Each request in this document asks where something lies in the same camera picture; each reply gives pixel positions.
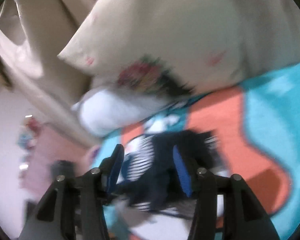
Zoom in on pink wooden cabinet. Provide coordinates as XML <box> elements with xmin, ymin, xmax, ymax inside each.
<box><xmin>18</xmin><ymin>122</ymin><xmax>92</xmax><ymax>202</ymax></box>

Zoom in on teal cartoon fleece blanket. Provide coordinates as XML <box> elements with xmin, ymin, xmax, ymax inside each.
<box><xmin>93</xmin><ymin>63</ymin><xmax>300</xmax><ymax>239</ymax></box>

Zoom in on white pillow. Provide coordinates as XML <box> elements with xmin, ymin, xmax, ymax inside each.
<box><xmin>71</xmin><ymin>87</ymin><xmax>174</xmax><ymax>137</ymax></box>

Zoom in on striped navy white pants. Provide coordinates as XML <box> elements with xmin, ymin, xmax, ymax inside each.
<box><xmin>114</xmin><ymin>130</ymin><xmax>223</xmax><ymax>220</ymax></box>

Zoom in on cream floral pillow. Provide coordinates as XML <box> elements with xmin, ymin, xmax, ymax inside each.
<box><xmin>58</xmin><ymin>0</ymin><xmax>300</xmax><ymax>96</ymax></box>

